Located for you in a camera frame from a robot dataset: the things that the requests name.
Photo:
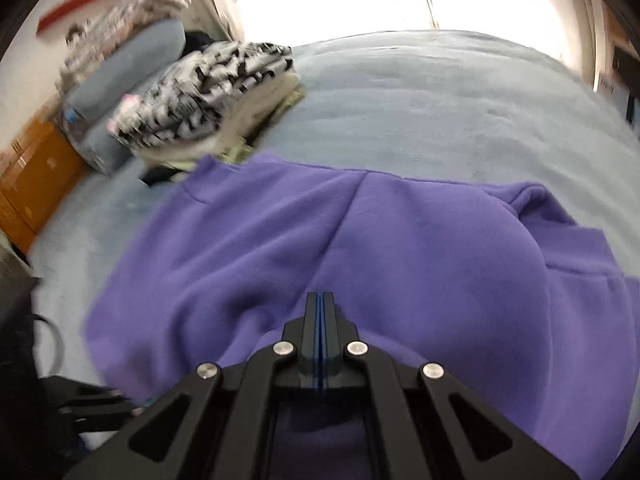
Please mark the orange wooden cabinet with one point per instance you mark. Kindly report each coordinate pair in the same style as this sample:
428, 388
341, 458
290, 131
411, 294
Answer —
35, 180

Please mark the black and white patterned garment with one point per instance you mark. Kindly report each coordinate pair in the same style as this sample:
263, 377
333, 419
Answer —
200, 90

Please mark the light blue bed sheet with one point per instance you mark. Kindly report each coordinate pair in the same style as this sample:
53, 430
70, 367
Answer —
425, 110

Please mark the wooden shelf with items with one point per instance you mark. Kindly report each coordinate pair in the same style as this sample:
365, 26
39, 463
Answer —
620, 75

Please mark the purple printed hoodie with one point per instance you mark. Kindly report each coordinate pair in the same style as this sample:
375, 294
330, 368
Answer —
425, 270

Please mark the small blue toy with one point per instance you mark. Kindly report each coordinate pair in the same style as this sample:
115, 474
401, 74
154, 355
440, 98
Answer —
74, 117

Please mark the cartoon figure wall sticker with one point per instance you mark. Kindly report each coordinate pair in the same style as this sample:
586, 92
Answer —
76, 36

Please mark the red wall sticker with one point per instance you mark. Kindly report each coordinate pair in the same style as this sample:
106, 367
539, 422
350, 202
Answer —
85, 2

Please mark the patterned folded blanket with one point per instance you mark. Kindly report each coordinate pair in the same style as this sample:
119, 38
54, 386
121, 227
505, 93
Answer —
130, 10

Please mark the white and pink plush toy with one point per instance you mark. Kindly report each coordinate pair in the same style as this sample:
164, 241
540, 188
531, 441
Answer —
127, 105

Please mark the black folded garment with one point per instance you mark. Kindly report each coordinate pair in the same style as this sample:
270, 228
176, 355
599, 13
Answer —
160, 175

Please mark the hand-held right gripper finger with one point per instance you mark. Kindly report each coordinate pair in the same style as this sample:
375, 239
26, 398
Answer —
326, 345
314, 345

